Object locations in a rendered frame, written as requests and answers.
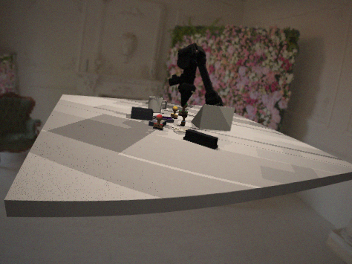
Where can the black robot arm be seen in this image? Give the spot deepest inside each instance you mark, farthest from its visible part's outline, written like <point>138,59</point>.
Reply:
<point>189,59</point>

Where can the red-handled rubber stamp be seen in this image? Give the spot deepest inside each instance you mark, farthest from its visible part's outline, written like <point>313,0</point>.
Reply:
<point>158,125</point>

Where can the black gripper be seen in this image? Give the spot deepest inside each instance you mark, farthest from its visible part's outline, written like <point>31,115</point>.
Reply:
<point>187,87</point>

